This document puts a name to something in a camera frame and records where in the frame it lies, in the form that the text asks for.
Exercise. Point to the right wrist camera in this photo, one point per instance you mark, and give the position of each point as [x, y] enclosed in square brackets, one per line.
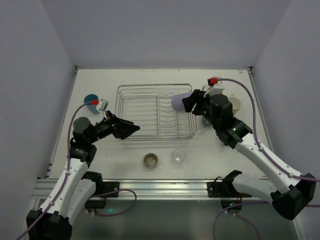
[212, 81]

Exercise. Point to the floral white mug orange inside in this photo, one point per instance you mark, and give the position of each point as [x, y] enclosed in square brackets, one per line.
[213, 90]

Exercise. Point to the small clear glass cup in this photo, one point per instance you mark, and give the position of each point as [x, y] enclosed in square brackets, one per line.
[178, 156]

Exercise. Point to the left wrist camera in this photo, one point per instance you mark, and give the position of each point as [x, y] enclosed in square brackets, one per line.
[102, 108]

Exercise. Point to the aluminium mounting rail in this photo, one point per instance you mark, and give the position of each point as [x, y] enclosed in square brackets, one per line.
[194, 189]

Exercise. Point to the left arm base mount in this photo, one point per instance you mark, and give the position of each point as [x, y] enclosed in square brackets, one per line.
[104, 192]

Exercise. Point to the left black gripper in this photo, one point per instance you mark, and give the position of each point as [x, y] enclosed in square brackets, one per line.
[116, 126]

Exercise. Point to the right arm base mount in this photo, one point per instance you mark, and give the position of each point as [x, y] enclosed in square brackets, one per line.
[220, 192]

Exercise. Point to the steel wire dish rack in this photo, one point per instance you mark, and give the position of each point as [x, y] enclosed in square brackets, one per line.
[149, 106]

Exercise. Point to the lavender plastic tumbler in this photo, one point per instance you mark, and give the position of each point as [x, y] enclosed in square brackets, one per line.
[177, 103]

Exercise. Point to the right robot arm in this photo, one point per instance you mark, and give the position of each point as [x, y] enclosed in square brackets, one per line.
[288, 190]

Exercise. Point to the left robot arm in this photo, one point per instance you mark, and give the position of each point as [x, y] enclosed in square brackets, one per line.
[55, 217]

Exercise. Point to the light blue plastic tumbler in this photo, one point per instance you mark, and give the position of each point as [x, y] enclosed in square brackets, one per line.
[90, 98]

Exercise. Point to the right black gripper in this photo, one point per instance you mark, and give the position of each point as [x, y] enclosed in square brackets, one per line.
[199, 104]

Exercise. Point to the speckled beige small cup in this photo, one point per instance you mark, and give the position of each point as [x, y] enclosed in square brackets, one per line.
[150, 160]

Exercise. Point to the yellow-green ceramic mug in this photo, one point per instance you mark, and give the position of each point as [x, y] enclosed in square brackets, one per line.
[236, 104]

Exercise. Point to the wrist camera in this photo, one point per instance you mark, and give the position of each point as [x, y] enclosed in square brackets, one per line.
[212, 81]
[102, 108]

